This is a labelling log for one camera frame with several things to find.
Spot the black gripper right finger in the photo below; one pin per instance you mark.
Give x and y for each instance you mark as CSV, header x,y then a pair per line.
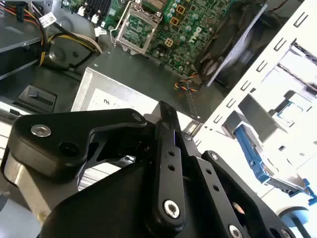
x,y
210,178

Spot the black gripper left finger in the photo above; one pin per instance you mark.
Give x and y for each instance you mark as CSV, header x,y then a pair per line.
x,y
62,124

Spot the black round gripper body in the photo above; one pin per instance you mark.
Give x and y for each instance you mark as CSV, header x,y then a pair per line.
x,y
111,210

